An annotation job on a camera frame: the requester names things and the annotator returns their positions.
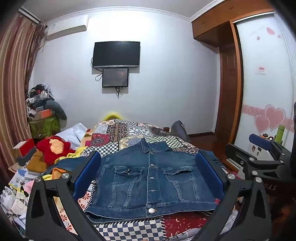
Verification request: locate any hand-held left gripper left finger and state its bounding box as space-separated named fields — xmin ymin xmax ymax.
xmin=25 ymin=152 xmax=102 ymax=241

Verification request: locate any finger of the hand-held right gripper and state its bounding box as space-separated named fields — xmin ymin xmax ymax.
xmin=249 ymin=134 xmax=279 ymax=151
xmin=225 ymin=143 xmax=285 ymax=179

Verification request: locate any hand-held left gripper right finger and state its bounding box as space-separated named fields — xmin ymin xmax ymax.
xmin=196 ymin=153 xmax=273 ymax=241

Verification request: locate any blue denim jacket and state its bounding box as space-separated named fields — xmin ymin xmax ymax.
xmin=50 ymin=138 xmax=223 ymax=224

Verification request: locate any green bottle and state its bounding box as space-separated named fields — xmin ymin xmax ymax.
xmin=276 ymin=124 xmax=285 ymax=143

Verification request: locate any yellow orange cloth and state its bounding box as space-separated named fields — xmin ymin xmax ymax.
xmin=43 ymin=145 xmax=89 ymax=181

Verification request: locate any white cloth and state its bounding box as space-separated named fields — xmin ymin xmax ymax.
xmin=55 ymin=123 xmax=88 ymax=150

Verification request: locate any red plush toy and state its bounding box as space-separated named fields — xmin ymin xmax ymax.
xmin=36 ymin=136 xmax=75 ymax=165

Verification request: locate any white heart-print sliding door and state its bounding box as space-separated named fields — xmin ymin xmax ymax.
xmin=232 ymin=13 xmax=296 ymax=149

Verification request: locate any grey backpack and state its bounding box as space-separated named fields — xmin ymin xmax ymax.
xmin=170 ymin=120 xmax=191 ymax=143

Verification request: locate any brown cardboard box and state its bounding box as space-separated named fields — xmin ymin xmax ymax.
xmin=26 ymin=151 xmax=48 ymax=173

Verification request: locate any patchwork printed blanket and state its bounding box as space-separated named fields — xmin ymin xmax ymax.
xmin=46 ymin=119 xmax=238 ymax=241

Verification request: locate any yellow cushion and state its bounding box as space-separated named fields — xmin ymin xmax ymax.
xmin=102 ymin=112 xmax=124 ymax=121

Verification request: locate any green patterned bag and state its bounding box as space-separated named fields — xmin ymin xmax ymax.
xmin=29 ymin=116 xmax=61 ymax=138

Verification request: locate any red box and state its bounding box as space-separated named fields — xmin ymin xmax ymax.
xmin=13 ymin=138 xmax=36 ymax=158

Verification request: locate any orange box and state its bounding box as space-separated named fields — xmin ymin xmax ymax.
xmin=35 ymin=109 xmax=52 ymax=119

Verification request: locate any wooden wardrobe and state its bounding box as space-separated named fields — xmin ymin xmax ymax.
xmin=191 ymin=0 xmax=280 ymax=144

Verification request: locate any pile of printed papers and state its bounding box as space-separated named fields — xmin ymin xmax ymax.
xmin=0 ymin=169 xmax=35 ymax=223

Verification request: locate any pile of mixed clutter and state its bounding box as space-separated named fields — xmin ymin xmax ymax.
xmin=26 ymin=82 xmax=56 ymax=121

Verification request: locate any striped brown curtain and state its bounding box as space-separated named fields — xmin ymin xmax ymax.
xmin=0 ymin=9 xmax=48 ymax=186

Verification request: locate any white air conditioner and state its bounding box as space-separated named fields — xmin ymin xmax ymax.
xmin=46 ymin=17 xmax=89 ymax=42

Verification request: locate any small black wall monitor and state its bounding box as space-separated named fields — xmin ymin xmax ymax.
xmin=102 ymin=68 xmax=129 ymax=88

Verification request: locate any black wall television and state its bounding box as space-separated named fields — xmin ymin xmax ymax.
xmin=92 ymin=41 xmax=141 ymax=69

